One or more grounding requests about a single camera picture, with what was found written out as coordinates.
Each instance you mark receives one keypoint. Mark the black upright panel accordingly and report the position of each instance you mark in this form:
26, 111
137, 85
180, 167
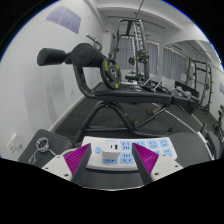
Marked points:
186, 87

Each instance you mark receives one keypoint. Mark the white wall outlet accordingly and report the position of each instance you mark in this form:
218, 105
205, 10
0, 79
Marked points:
11, 146
16, 138

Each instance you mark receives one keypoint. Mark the black adjustable weight bench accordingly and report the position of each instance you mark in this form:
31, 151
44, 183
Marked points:
133, 96

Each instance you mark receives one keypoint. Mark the large purple wall poster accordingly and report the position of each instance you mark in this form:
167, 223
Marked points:
65, 18

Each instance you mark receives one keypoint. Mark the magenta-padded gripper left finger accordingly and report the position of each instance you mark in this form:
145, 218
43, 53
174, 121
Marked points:
58, 165

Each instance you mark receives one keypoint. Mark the black power rack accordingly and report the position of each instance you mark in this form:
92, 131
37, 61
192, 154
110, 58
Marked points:
207, 83

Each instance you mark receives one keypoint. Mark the small black yellow weight plate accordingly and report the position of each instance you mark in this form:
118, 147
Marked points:
142, 56

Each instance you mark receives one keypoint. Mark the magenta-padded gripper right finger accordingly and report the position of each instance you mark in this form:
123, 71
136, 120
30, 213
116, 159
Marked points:
166, 165

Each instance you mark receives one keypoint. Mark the black padded flat bench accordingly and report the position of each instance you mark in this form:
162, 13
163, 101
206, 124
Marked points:
190, 146

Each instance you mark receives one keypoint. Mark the chrome dumbbells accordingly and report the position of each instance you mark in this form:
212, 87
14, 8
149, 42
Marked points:
176, 91

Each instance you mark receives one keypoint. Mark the black exercise machine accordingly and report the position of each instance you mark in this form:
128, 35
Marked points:
219, 120

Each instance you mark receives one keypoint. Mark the small purple wall poster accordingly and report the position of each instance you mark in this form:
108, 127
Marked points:
221, 89

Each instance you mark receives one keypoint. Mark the grey window curtain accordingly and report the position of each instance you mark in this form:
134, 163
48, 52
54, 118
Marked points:
175, 63
126, 55

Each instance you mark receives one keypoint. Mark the white power strip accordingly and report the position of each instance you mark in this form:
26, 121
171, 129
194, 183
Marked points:
126, 146

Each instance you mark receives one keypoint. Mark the large black yellow weight plate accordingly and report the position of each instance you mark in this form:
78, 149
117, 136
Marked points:
110, 73

